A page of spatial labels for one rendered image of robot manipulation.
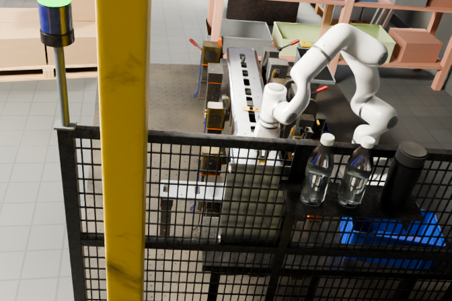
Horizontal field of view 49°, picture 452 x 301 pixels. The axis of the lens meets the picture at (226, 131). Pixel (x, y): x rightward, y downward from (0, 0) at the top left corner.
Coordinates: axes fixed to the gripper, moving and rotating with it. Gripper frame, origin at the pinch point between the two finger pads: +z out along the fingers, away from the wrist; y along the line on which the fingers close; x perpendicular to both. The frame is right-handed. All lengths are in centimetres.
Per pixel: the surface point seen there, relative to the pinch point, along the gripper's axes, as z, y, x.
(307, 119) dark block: -4.2, -21.5, -21.8
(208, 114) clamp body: 6.9, 21.1, -37.8
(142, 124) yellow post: -57, 43, 68
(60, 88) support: -59, 63, 57
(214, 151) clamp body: 3.3, 19.4, -4.2
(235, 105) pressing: 7.7, 7.7, -48.8
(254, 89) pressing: 8, -4, -66
